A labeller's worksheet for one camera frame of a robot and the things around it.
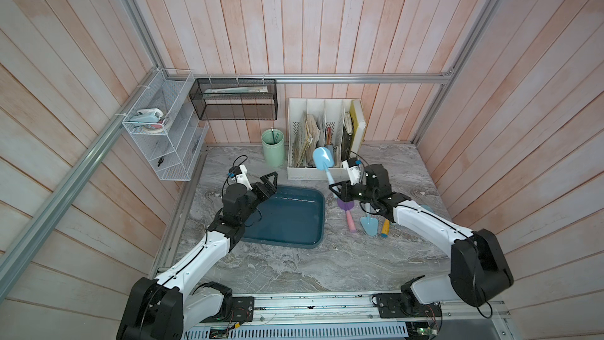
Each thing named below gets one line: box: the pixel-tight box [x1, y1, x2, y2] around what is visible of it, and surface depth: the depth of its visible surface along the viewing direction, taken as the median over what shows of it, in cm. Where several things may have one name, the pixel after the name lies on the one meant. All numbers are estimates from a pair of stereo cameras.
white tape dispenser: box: [129, 108, 166, 134], surface depth 71 cm
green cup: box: [261, 128, 286, 168], surface depth 109 cm
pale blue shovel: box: [313, 146, 339, 193], surface depth 87 cm
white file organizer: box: [287, 97, 367, 181], surface depth 105 cm
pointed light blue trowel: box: [360, 214, 380, 237], surface depth 92 cm
